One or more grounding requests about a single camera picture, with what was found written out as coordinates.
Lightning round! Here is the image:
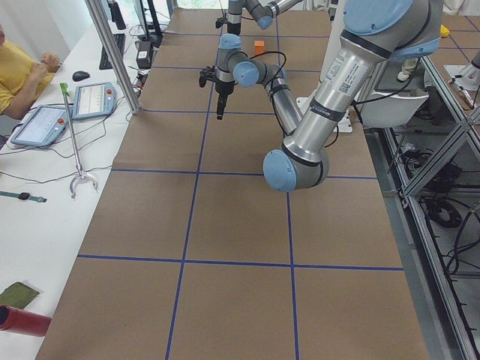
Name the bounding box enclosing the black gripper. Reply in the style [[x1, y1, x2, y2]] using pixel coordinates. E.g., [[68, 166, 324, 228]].
[[215, 13, 242, 35], [199, 66, 235, 120]]

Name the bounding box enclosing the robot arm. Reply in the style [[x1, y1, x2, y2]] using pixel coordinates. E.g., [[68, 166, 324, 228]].
[[215, 0, 300, 35], [199, 0, 443, 192]]

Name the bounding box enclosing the orange foam block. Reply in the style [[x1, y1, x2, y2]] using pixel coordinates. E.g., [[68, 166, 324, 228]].
[[253, 40, 265, 56]]

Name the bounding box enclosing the black power adapter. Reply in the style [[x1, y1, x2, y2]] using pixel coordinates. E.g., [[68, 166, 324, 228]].
[[136, 40, 153, 69]]

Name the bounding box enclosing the black keyboard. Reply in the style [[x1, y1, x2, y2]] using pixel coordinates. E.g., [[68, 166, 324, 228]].
[[98, 33, 127, 71]]

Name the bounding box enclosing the far teach pendant tablet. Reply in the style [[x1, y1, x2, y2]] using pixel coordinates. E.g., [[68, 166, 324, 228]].
[[72, 82, 116, 120]]

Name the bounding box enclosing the teach pendant tablet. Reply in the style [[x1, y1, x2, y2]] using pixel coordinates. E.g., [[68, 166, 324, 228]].
[[10, 106, 68, 147], [72, 82, 116, 120]]

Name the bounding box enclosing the black computer mouse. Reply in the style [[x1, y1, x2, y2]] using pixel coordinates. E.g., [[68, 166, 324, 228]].
[[72, 70, 91, 82]]

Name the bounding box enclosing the metal reacher grabber tool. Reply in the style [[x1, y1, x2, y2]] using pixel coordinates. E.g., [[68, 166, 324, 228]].
[[59, 82, 98, 199]]

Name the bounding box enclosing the white chair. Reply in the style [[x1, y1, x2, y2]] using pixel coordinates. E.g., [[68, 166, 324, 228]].
[[360, 90, 429, 128]]

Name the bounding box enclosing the near teach pendant tablet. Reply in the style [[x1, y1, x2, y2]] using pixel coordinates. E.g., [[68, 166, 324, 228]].
[[10, 106, 68, 147]]

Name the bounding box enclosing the person in yellow shirt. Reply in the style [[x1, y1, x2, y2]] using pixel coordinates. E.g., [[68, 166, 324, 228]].
[[1, 27, 62, 120]]

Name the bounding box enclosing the red cylinder bottle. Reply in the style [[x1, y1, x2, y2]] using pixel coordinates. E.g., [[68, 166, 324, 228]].
[[1, 305, 52, 337]]

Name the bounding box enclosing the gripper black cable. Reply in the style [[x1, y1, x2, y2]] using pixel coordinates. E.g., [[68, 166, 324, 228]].
[[247, 51, 288, 80]]

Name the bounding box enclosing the aluminium frame post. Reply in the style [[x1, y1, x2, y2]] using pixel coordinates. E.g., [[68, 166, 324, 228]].
[[85, 0, 140, 114]]

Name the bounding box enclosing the smart watch green strap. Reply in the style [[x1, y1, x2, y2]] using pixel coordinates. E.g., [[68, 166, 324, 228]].
[[0, 190, 49, 204]]

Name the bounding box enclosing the aluminium frame rail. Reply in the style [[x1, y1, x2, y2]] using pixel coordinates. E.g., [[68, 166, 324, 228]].
[[373, 49, 479, 359]]

